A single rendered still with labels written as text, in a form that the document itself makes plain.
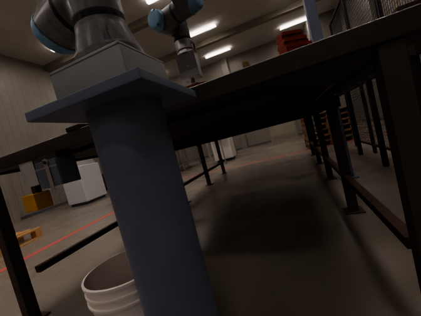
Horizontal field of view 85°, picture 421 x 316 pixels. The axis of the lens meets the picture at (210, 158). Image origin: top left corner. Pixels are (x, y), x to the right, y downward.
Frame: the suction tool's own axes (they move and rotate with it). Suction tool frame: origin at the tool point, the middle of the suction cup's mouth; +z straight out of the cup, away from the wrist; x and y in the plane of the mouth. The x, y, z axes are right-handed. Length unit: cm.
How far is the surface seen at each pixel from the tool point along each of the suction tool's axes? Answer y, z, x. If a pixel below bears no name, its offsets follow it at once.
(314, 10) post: -99, -77, -162
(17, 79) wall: 650, -312, -476
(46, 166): 69, 16, 19
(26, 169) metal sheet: 86, 15, 14
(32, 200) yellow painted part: 85, 29, 17
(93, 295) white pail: 38, 61, 44
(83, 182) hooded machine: 446, 38, -395
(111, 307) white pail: 32, 66, 44
